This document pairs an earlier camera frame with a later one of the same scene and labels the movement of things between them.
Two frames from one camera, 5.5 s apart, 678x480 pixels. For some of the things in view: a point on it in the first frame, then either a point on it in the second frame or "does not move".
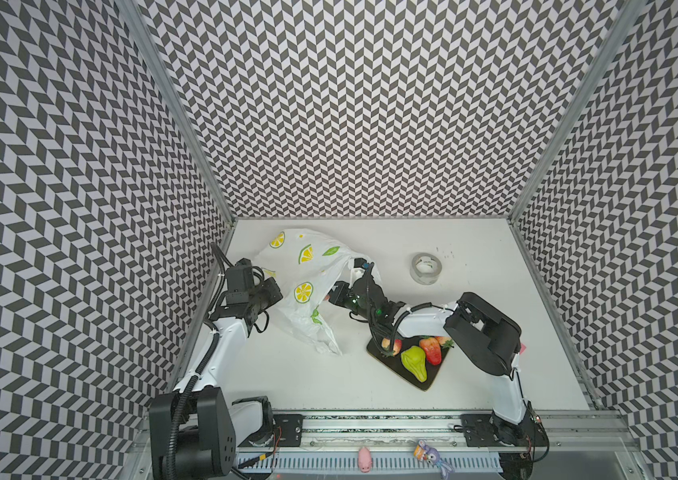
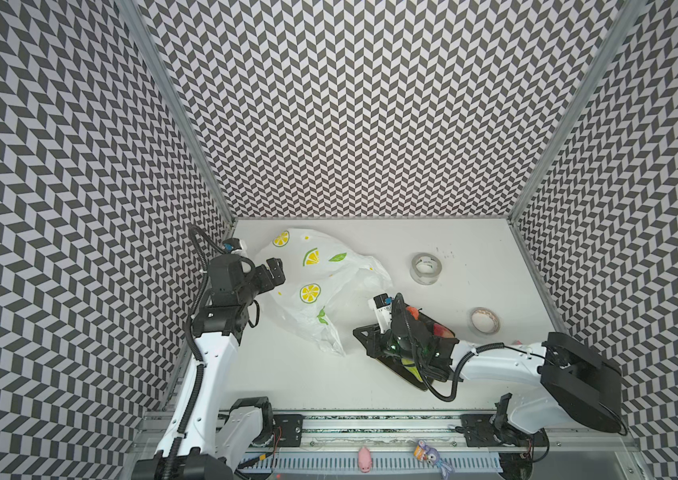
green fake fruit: [414, 360] does not move
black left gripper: [272, 287] to [269, 282]
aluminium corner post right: [628, 11] does not move
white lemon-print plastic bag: [305, 267] does not move
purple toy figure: [430, 455] does not move
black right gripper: [354, 289] to [398, 339]
